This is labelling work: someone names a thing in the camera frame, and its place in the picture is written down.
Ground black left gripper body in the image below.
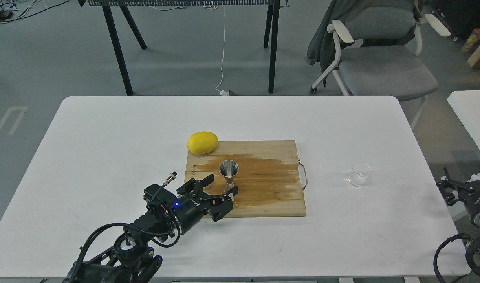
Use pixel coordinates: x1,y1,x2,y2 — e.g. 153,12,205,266
171,195,217,234

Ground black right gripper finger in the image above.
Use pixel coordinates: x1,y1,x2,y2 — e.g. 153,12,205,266
436,168,474,206

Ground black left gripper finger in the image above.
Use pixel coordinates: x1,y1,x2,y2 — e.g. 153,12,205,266
203,185,239,222
176,174,215,197

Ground steel jigger measuring cup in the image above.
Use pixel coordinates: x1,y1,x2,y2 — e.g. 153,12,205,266
219,160,239,193

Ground small clear glass cup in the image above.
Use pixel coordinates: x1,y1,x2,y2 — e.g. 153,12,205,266
346,162,372,187

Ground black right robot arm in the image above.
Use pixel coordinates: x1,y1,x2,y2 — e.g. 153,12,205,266
433,168,480,283

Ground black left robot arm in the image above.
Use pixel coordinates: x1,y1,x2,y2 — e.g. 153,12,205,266
64,172,239,283

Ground yellow lemon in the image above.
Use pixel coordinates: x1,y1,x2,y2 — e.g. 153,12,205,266
186,131,219,155

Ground wooden cutting board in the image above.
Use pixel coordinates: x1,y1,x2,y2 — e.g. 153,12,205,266
184,140,306,217

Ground white side table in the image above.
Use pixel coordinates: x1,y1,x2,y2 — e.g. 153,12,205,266
447,90,480,179

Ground grey office chair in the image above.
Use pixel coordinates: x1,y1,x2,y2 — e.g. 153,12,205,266
309,6,450,129

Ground dark jacket on chair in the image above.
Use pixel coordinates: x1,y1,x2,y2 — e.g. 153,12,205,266
305,0,425,72

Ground white cable on floor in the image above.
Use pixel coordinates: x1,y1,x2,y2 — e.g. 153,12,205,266
214,4,229,96

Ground black metal frame table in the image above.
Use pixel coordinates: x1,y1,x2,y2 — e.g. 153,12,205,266
79,0,288,96

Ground black cables on floor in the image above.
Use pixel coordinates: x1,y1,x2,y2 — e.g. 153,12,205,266
0,0,70,28

